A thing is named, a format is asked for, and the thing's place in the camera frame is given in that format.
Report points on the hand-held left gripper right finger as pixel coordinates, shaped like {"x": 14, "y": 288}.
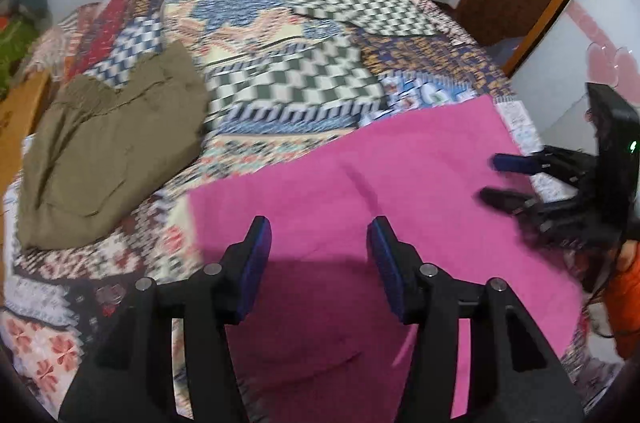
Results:
{"x": 387, "y": 270}

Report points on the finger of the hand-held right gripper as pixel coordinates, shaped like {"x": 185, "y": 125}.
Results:
{"x": 515, "y": 163}
{"x": 505, "y": 199}

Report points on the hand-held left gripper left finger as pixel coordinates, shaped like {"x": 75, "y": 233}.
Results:
{"x": 255, "y": 270}

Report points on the pink pants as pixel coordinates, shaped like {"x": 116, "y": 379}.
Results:
{"x": 400, "y": 163}

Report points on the person's right forearm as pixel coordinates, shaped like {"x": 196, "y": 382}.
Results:
{"x": 627, "y": 303}

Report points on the olive green pants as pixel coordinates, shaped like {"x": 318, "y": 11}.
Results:
{"x": 100, "y": 153}

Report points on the white wardrobe door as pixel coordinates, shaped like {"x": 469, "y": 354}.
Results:
{"x": 575, "y": 53}

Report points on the patchwork printed blanket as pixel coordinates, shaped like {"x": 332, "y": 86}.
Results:
{"x": 300, "y": 68}

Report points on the mustard yellow flowered cloth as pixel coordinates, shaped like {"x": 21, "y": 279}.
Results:
{"x": 20, "y": 123}

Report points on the green printed bag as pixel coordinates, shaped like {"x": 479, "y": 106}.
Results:
{"x": 12, "y": 53}

